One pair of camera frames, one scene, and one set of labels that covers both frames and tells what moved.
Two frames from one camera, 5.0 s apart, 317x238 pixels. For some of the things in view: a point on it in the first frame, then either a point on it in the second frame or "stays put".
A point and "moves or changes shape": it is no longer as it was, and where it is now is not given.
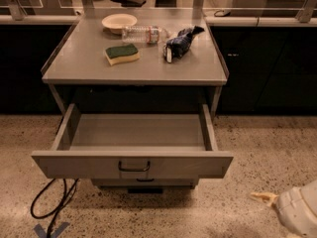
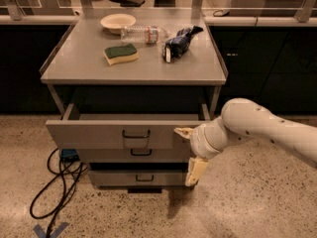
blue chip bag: (175, 47) stays put
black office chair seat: (127, 0) stays put
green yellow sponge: (121, 54) stays put
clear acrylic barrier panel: (159, 2) stays put
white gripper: (294, 206) -> (198, 143)
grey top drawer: (135, 146) moves or changes shape
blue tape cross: (43, 234) stays put
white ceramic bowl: (118, 22) stays put
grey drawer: (139, 181) -> (162, 155)
